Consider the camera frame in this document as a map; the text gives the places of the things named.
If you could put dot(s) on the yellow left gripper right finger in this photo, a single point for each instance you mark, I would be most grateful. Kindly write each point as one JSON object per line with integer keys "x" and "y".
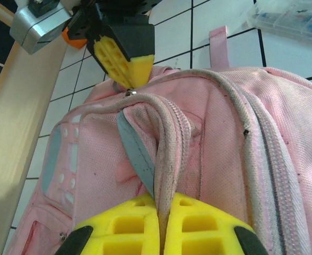
{"x": 203, "y": 233}

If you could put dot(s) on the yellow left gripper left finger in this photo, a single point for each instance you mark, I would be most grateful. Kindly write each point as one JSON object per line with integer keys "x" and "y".
{"x": 124, "y": 233}

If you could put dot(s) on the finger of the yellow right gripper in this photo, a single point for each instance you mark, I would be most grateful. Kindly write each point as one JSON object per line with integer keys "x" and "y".
{"x": 108, "y": 61}
{"x": 137, "y": 42}

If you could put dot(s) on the pink backpack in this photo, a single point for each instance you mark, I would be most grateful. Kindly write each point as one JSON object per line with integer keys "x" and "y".
{"x": 225, "y": 159}

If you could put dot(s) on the clear plastic pencil case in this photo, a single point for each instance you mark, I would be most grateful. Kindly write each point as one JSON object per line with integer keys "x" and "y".
{"x": 286, "y": 18}

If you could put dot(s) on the small orange toy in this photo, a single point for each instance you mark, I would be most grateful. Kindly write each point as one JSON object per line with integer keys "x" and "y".
{"x": 75, "y": 44}

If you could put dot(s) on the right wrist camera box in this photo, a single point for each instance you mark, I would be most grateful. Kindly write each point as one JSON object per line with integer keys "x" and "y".
{"x": 39, "y": 29}

